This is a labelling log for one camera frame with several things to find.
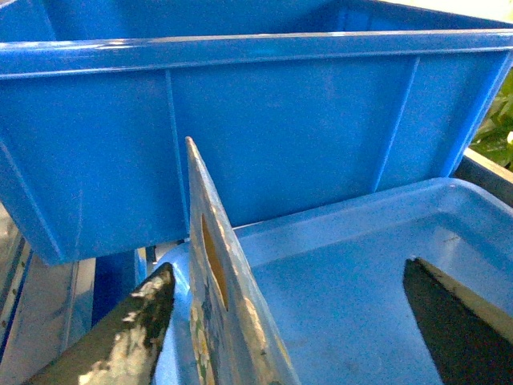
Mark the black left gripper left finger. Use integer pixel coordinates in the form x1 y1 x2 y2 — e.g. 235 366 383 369
24 262 176 384

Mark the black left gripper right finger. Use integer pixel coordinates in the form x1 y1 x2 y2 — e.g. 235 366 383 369
402 257 512 384

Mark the flower gift bag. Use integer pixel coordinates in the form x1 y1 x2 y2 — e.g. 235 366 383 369
186 137 300 384

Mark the blue plastic tray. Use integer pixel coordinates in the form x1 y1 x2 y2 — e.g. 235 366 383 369
151 177 513 385

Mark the potted green plant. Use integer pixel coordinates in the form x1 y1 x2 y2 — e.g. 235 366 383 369
470 70 512 171

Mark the large blue plastic crate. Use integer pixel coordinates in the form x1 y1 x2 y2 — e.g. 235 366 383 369
1 1 512 265

